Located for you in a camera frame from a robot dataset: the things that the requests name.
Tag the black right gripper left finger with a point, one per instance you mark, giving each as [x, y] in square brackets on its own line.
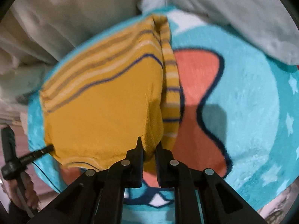
[96, 196]

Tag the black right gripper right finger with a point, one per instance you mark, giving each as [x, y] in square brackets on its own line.
[201, 196]

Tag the mustard yellow striped sweater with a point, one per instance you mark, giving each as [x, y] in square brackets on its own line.
[122, 89]

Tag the person's left hand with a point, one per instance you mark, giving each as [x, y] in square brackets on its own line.
[30, 193]

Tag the turquoise cartoon plush blanket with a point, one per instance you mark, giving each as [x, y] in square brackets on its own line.
[238, 116]

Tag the beige bed sheet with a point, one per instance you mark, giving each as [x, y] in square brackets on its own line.
[37, 34]

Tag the light grey pillow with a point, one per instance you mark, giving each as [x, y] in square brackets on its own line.
[270, 25]

